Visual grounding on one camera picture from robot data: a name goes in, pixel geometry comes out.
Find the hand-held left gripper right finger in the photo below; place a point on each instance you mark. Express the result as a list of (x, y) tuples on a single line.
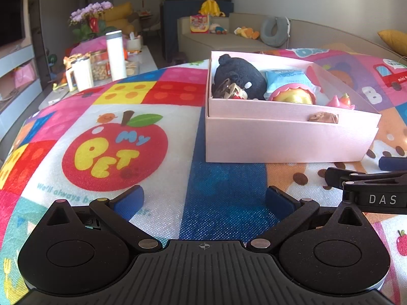
[(279, 201)]

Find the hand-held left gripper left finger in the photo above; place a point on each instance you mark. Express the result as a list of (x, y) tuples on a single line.
[(128, 200)]

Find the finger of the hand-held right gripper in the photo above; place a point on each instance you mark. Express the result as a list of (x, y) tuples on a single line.
[(392, 164), (343, 175)]

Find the pink cardboard box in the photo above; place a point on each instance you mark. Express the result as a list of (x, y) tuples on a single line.
[(270, 139)]

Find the pink and red small toy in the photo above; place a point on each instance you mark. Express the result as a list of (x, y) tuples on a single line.
[(341, 102)]

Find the yellow pudding toy pink plate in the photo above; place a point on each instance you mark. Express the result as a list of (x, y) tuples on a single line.
[(292, 97)]

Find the blue wet wipes pack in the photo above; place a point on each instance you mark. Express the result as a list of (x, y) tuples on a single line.
[(286, 76)]

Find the brown plush toy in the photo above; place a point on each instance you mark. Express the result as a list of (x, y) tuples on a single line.
[(227, 85)]

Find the black plush toy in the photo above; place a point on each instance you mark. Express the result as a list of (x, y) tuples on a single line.
[(241, 73)]

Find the colourful printed mat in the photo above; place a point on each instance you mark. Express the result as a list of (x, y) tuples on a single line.
[(111, 127)]

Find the yellow cushion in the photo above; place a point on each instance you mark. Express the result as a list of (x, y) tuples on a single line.
[(396, 41)]

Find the clear snack container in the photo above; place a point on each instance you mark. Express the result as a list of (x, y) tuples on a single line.
[(131, 68)]

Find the clear snack jar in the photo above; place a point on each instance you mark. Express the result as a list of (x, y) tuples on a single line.
[(100, 68)]

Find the white coffee table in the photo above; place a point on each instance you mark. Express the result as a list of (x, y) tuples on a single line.
[(146, 60)]

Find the beige sofa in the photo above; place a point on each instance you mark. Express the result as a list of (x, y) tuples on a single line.
[(318, 35)]

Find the white thermos bottle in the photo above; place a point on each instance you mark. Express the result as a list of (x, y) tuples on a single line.
[(116, 57)]

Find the white tissue box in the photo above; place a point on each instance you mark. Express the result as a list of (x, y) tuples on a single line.
[(134, 43)]

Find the grey neck pillow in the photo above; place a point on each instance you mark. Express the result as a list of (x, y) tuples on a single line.
[(272, 31)]

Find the pink handbag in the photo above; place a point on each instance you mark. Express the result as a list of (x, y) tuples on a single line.
[(24, 76)]

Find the orange plush toy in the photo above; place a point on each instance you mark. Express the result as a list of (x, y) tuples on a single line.
[(246, 33)]

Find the dark blue cabinet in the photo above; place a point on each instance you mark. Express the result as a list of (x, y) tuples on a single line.
[(170, 28)]

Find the white colourful plush toy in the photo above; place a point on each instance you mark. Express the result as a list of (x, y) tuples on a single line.
[(218, 29)]

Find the colourful gift bag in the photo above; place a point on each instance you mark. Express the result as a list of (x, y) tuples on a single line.
[(199, 24)]

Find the purple orchid plant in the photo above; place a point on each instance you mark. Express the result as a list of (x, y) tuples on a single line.
[(90, 14)]

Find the black television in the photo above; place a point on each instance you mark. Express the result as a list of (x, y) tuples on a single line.
[(11, 9)]

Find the grey wall shelf unit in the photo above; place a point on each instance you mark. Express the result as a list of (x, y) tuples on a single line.
[(19, 57)]

